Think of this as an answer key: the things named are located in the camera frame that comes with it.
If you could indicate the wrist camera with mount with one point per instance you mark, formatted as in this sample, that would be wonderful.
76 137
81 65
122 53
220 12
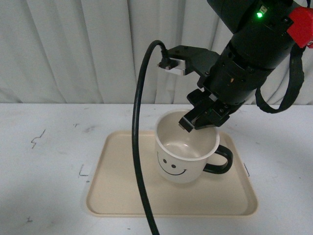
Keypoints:
184 60

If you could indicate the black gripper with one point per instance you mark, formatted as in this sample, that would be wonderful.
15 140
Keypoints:
225 83

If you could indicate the beige rectangular plastic tray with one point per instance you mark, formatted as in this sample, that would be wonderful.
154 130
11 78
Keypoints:
114 192

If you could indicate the red plastic block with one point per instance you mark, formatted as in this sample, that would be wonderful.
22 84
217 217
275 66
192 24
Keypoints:
301 31

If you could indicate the white smiley face mug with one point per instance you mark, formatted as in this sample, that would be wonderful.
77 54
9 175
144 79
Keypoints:
182 156

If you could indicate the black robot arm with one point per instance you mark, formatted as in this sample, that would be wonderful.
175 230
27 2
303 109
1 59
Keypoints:
261 40

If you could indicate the white pleated curtain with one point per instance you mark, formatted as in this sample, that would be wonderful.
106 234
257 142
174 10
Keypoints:
90 51

